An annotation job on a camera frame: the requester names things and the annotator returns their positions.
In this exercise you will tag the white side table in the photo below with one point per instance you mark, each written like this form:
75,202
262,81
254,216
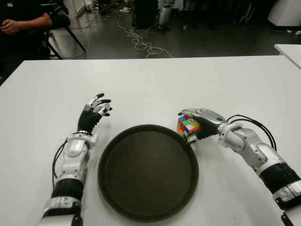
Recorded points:
291,53

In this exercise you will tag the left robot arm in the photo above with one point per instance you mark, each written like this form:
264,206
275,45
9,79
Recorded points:
74,150

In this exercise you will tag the white cabinet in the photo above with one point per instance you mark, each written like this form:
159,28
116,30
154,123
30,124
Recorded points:
287,11

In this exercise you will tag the person's bare forearm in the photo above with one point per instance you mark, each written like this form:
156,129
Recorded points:
23,23

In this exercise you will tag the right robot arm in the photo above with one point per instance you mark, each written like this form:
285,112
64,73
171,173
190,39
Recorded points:
247,141

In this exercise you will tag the black cabinet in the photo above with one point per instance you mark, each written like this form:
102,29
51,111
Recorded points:
145,14

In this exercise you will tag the metal folding stand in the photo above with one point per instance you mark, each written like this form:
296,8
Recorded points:
247,14

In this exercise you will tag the black chair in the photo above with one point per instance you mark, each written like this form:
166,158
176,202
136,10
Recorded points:
75,38

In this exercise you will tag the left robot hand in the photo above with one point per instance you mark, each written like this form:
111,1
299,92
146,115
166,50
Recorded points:
88,120

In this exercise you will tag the white board panel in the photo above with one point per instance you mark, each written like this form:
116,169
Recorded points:
75,7

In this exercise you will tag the seated person black clothes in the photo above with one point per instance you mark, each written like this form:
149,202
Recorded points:
14,47

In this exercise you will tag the silver humanoid robot legs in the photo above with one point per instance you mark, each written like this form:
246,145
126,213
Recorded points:
163,16

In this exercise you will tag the multicoloured Rubik's cube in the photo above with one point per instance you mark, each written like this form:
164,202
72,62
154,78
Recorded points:
188,127

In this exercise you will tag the white paper scraps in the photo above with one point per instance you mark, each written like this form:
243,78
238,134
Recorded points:
296,32

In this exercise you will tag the white power strip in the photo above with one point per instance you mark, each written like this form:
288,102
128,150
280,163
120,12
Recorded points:
125,10

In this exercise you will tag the small white floor object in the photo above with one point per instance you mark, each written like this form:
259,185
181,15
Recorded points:
185,27

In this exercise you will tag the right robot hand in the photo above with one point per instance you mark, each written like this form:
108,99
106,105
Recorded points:
210,120

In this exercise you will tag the dark brown round plate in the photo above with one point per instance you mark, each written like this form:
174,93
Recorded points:
148,174

